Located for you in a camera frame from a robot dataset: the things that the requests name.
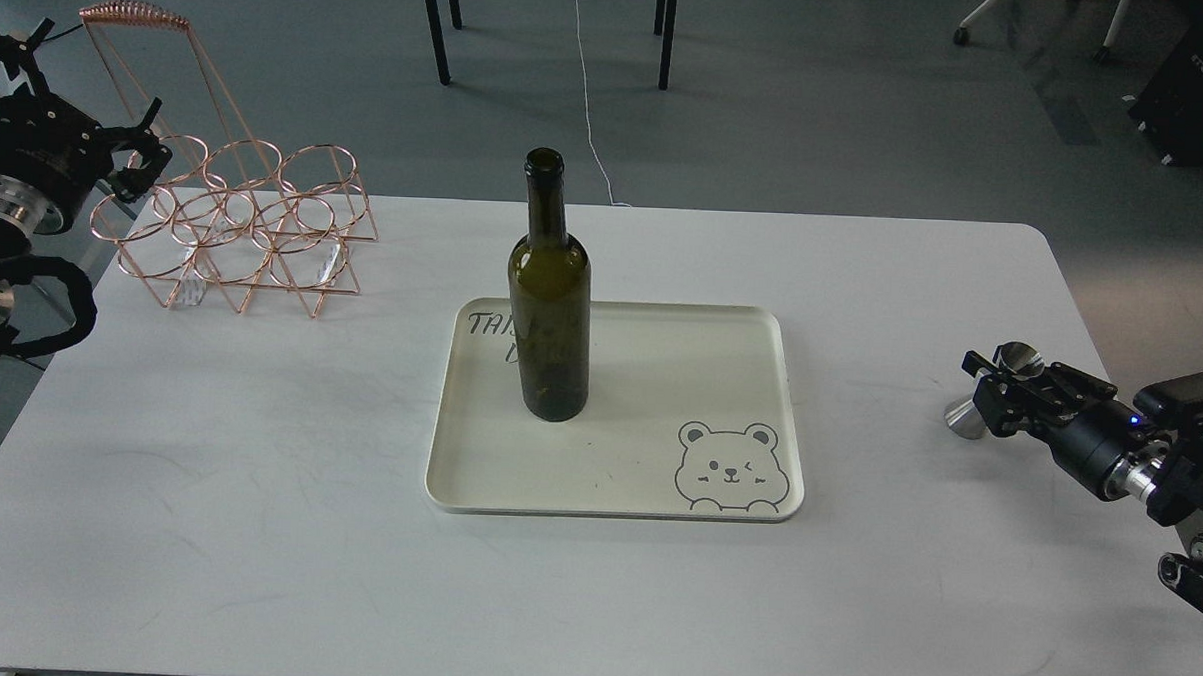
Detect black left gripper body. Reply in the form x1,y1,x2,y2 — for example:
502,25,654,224
0,93,103,223

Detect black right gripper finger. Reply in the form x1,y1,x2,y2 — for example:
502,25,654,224
960,351,1061,439
1023,362,1118,404

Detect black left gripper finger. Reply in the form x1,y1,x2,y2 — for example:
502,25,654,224
0,18,55,97
95,97,173,203

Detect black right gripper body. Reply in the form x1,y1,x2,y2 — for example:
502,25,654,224
1019,392,1151,502

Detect steel double jigger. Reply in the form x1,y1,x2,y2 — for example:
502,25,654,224
946,340,1044,439

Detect dark green wine bottle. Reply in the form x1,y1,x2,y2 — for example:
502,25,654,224
506,146,591,423

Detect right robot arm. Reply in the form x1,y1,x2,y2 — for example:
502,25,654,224
946,340,1203,613

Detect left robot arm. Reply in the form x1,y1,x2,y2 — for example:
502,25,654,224
0,19,173,360

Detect cream bear serving tray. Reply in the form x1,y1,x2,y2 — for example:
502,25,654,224
423,298,806,522

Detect black table legs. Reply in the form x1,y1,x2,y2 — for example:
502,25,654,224
415,0,680,94

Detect copper wire bottle rack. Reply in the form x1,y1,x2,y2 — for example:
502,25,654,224
81,0,380,318

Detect white floor cable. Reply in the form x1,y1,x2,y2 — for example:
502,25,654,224
551,0,642,209

